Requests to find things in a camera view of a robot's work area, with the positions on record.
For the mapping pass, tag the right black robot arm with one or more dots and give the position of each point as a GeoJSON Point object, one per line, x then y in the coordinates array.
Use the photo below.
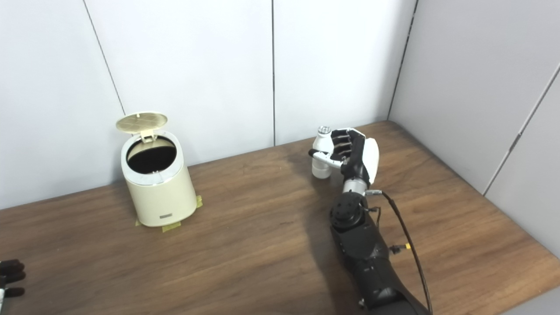
{"type": "Point", "coordinates": [363, 249]}

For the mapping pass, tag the cream-colored round bin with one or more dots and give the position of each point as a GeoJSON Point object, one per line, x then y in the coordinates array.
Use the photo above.
{"type": "Point", "coordinates": [164, 199]}

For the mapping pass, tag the small white plastic bottle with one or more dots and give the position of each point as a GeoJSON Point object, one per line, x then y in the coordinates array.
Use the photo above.
{"type": "Point", "coordinates": [322, 142]}

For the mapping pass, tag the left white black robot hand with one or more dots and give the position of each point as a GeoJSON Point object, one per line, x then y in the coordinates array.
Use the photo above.
{"type": "Point", "coordinates": [11, 275]}

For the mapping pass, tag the cream round bin lid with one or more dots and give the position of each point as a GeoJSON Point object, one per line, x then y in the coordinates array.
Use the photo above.
{"type": "Point", "coordinates": [141, 122]}

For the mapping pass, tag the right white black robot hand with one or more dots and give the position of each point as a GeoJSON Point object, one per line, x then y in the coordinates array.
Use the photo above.
{"type": "Point", "coordinates": [358, 157]}

